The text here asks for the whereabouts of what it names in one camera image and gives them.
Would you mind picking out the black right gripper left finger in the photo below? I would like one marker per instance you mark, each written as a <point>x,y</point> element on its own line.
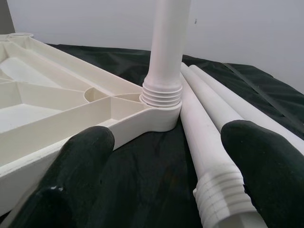
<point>71,178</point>

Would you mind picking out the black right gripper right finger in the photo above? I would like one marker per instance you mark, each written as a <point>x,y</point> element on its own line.
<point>273,178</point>

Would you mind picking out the white plastic table top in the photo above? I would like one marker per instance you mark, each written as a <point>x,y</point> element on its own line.
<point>71,95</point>

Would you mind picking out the white plastic table leg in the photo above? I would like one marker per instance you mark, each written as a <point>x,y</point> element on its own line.
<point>202,130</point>
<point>221,99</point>
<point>166,47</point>

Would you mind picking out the black cloth cover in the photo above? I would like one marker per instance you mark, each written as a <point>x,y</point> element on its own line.
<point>154,166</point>

